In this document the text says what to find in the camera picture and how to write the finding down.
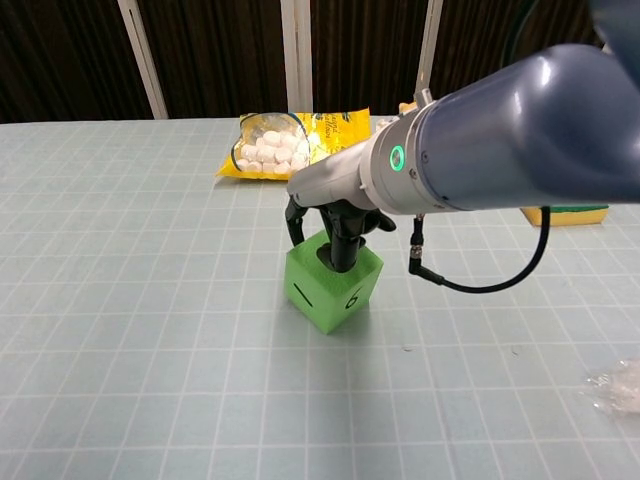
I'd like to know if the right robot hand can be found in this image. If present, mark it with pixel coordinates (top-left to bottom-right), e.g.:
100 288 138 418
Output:
284 144 397 274

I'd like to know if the green numbered foam cube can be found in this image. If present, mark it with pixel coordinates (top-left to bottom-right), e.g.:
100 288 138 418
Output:
284 230 385 335

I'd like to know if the yellow marshmallow bag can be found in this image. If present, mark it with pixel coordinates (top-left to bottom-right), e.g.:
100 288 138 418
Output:
215 107 376 182

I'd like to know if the yellow plush pouch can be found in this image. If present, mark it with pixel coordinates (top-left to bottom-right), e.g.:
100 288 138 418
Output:
375 101 419 132

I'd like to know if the yellow green scouring sponge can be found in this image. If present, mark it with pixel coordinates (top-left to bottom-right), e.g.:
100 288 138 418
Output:
519 203 611 228

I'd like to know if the clear crumpled plastic wrap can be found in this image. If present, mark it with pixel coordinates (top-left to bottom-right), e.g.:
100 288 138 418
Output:
582 357 640 426

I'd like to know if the white slotted frame post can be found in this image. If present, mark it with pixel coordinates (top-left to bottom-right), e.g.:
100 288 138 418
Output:
280 0 315 114
413 0 444 101
117 0 169 120

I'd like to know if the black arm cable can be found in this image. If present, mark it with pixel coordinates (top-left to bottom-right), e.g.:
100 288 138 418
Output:
408 205 552 292

